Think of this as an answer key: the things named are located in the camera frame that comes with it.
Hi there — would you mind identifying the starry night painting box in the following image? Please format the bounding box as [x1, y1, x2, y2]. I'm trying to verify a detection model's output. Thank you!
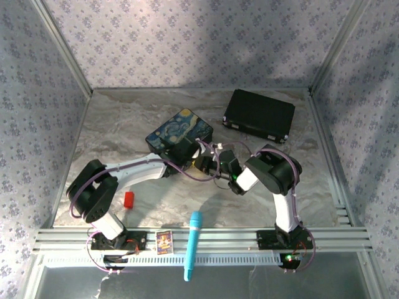
[145, 108, 215, 157]

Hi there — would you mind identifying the black hard case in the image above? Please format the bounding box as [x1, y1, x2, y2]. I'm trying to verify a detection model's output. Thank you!
[222, 88, 296, 145]

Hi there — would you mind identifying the blue marker pen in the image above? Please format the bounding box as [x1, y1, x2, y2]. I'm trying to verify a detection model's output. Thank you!
[183, 211, 204, 282]

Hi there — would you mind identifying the small colourful card box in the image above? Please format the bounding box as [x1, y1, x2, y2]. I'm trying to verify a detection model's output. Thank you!
[155, 229, 173, 255]

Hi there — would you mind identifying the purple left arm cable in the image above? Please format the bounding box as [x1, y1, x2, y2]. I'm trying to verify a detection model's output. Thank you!
[69, 139, 221, 219]

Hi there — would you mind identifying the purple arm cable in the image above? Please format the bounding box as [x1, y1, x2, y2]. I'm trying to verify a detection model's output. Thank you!
[69, 139, 221, 219]
[218, 141, 305, 232]

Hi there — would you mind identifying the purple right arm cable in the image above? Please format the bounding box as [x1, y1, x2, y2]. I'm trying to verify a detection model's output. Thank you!
[218, 141, 305, 232]

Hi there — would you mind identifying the aluminium mounting rail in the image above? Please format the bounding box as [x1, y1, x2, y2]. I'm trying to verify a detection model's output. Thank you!
[31, 227, 373, 254]

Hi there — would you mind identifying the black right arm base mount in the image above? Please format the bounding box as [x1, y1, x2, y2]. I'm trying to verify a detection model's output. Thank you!
[256, 229, 315, 270]

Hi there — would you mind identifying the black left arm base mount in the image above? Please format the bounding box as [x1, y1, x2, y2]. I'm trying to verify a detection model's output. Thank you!
[90, 230, 148, 270]

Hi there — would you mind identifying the white slotted cable duct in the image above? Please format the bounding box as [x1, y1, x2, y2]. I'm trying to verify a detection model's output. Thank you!
[43, 255, 285, 267]

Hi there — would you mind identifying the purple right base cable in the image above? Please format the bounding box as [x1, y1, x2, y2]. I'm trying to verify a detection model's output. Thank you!
[282, 230, 317, 275]

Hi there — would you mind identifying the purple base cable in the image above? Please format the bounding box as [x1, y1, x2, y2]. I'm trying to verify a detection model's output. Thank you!
[282, 230, 317, 275]
[86, 232, 138, 275]

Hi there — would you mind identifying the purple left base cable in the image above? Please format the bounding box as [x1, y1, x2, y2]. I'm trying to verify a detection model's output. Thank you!
[86, 232, 138, 275]

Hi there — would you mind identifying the aluminium frame post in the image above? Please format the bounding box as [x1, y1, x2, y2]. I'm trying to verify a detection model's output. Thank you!
[309, 0, 372, 96]
[30, 0, 94, 96]

